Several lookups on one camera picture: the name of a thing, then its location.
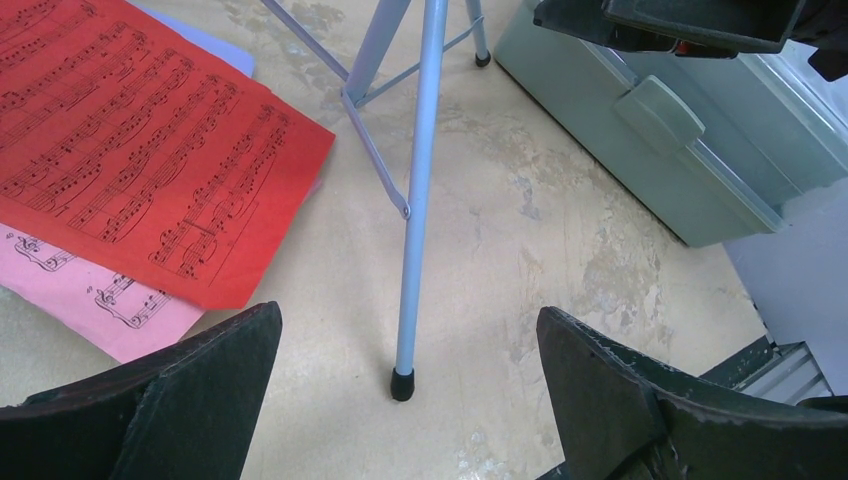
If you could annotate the pink sheet music page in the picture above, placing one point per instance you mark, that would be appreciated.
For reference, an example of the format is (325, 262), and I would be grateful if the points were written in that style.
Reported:
(122, 317)

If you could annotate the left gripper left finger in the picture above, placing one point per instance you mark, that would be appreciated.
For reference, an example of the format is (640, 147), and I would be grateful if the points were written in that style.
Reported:
(188, 411)

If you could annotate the blue music stand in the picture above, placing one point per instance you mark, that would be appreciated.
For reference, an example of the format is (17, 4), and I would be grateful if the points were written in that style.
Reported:
(357, 91)

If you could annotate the red paper sheet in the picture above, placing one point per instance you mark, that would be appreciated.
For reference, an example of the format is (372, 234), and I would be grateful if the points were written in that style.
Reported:
(129, 146)

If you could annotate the lavender sheet music page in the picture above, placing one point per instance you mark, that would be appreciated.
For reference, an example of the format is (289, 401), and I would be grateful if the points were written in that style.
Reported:
(233, 55)

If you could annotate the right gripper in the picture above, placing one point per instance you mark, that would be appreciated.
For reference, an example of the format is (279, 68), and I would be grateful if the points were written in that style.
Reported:
(691, 27)

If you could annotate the translucent green storage box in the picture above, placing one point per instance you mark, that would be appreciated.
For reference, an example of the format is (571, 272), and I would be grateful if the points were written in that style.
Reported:
(716, 149)

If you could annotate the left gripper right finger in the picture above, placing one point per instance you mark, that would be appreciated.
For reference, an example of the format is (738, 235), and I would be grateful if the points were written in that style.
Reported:
(662, 411)

